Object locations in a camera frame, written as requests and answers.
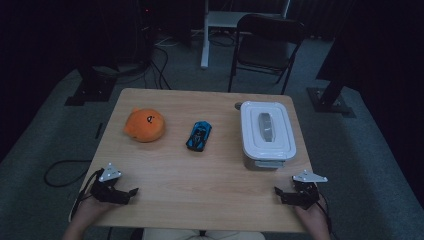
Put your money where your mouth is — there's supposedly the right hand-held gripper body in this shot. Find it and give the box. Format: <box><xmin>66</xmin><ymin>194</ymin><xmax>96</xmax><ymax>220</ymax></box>
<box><xmin>282</xmin><ymin>169</ymin><xmax>329</xmax><ymax>211</ymax></box>

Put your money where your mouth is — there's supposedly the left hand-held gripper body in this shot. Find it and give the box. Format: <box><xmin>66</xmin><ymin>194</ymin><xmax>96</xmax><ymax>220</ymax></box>
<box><xmin>89</xmin><ymin>162</ymin><xmax>131</xmax><ymax>205</ymax></box>

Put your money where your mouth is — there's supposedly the clear plastic storage box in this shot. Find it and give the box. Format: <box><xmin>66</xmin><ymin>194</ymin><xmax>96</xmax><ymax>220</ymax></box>
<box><xmin>244</xmin><ymin>153</ymin><xmax>295</xmax><ymax>170</ymax></box>

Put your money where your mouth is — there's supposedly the orange plush toy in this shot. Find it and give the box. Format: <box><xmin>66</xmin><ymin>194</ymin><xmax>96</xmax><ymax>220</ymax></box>
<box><xmin>123</xmin><ymin>107</ymin><xmax>167</xmax><ymax>144</ymax></box>

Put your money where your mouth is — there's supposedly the blue toy car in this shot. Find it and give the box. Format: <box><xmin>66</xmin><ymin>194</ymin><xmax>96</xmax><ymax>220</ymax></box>
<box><xmin>185</xmin><ymin>120</ymin><xmax>213</xmax><ymax>153</ymax></box>

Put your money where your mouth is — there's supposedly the person's right hand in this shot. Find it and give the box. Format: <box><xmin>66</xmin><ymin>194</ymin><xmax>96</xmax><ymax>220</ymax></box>
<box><xmin>294</xmin><ymin>199</ymin><xmax>332</xmax><ymax>232</ymax></box>

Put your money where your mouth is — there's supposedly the person's left hand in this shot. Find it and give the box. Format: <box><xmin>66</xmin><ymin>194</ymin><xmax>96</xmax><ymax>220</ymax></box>
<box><xmin>71</xmin><ymin>194</ymin><xmax>116</xmax><ymax>231</ymax></box>

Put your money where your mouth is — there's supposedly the black stand with flat base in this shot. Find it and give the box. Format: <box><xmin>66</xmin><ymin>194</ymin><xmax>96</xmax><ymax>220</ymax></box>
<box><xmin>306</xmin><ymin>33</ymin><xmax>357</xmax><ymax>119</ymax></box>
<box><xmin>64</xmin><ymin>64</ymin><xmax>118</xmax><ymax>107</ymax></box>

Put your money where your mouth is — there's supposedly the black folding chair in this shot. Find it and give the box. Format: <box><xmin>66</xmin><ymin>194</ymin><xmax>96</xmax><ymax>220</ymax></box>
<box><xmin>227</xmin><ymin>13</ymin><xmax>306</xmax><ymax>96</ymax></box>

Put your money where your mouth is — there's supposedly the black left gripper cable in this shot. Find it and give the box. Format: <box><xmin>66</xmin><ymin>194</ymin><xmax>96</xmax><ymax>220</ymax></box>
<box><xmin>69</xmin><ymin>168</ymin><xmax>105</xmax><ymax>221</ymax></box>

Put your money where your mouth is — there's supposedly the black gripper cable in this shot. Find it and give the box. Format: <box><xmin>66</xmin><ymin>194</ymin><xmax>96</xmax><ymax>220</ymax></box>
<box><xmin>69</xmin><ymin>168</ymin><xmax>105</xmax><ymax>221</ymax></box>
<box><xmin>314</xmin><ymin>194</ymin><xmax>335</xmax><ymax>236</ymax></box>

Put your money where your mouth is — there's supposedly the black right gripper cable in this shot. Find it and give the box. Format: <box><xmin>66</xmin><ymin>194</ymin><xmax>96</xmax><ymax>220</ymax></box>
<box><xmin>314</xmin><ymin>194</ymin><xmax>335</xmax><ymax>236</ymax></box>

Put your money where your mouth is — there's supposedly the black looped cable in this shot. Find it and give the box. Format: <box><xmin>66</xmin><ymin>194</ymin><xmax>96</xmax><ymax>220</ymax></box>
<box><xmin>43</xmin><ymin>159</ymin><xmax>93</xmax><ymax>188</ymax></box>

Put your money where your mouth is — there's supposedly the bundle of black cables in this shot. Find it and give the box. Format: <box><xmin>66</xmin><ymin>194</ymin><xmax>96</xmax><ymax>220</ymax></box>
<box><xmin>142</xmin><ymin>43</ymin><xmax>173</xmax><ymax>91</ymax></box>

